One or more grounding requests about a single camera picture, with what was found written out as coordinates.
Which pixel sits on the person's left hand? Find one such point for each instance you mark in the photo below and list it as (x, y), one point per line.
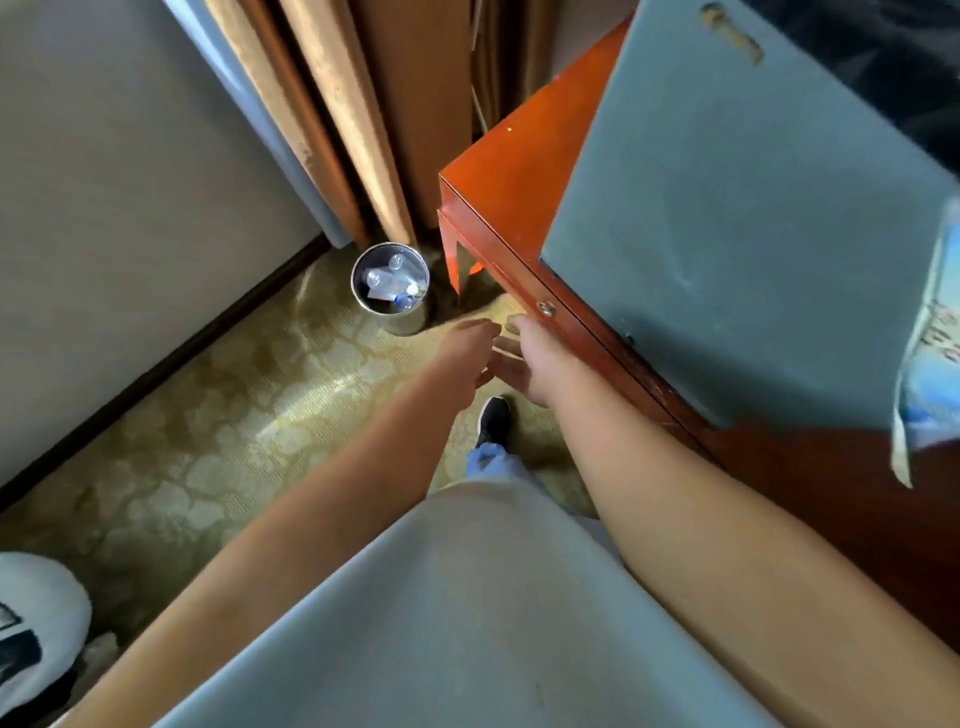
(465, 356)

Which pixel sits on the person's right hand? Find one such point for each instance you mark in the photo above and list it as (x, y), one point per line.
(540, 367)

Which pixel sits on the plastic water bottle blue label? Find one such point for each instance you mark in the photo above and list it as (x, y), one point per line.
(405, 304)

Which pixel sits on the grey mini fridge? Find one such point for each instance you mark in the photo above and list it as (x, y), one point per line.
(750, 247)

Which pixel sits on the person's right forearm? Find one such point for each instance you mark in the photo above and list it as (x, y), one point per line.
(750, 570)

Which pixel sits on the person's left forearm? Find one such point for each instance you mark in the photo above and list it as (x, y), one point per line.
(285, 555)

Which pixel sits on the person's right black shoe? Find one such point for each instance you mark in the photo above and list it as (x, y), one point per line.
(495, 420)

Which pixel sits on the person's legs in blue jeans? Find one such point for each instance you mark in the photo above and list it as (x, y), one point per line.
(495, 466)

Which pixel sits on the person's grey shirt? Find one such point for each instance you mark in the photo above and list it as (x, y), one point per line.
(465, 622)

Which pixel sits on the round metal trash bin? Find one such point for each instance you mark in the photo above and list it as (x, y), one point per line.
(409, 322)

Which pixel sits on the brown curtain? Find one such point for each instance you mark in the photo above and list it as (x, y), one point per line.
(375, 112)

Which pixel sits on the white sheer curtain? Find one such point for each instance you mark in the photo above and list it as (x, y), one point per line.
(262, 127)

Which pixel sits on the white round black printed object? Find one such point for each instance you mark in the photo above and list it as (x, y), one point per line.
(37, 615)

